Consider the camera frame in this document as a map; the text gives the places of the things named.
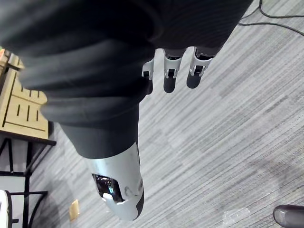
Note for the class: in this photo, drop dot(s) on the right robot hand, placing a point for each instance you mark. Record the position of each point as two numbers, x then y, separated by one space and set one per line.
95 71

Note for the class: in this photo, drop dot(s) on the wooden slatted crate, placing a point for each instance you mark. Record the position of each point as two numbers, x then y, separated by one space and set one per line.
22 111

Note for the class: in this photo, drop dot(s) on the small tan floor tag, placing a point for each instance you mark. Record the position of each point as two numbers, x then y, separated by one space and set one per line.
74 210

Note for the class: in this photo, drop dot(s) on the white round object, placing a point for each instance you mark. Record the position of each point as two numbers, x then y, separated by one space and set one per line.
4 209

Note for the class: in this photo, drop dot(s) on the clear plastic floor scrap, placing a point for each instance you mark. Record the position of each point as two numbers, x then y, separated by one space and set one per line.
236 215

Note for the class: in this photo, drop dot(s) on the black metal frame table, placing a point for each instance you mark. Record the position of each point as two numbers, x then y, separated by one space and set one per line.
23 164

